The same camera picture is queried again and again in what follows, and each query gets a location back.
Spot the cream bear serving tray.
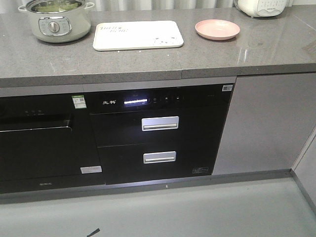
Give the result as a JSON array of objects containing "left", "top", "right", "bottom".
[{"left": 93, "top": 20, "right": 184, "bottom": 51}]

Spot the pink round plate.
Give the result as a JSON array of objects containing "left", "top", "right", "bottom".
[{"left": 195, "top": 19, "right": 240, "bottom": 41}]

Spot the green lettuce leaf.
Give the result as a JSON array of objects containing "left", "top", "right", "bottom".
[{"left": 31, "top": 0, "right": 82, "bottom": 13}]

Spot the black drawer sterilizer cabinet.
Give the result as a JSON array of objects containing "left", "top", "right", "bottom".
[{"left": 85, "top": 83, "right": 234, "bottom": 185}]

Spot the black built-in oven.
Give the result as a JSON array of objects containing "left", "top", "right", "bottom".
[{"left": 0, "top": 94, "right": 104, "bottom": 194}]

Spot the small black floor strip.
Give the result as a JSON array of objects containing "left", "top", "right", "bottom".
[{"left": 87, "top": 228, "right": 100, "bottom": 237}]

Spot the pale green electric cooking pot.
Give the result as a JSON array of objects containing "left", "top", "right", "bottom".
[{"left": 18, "top": 0, "right": 95, "bottom": 43}]

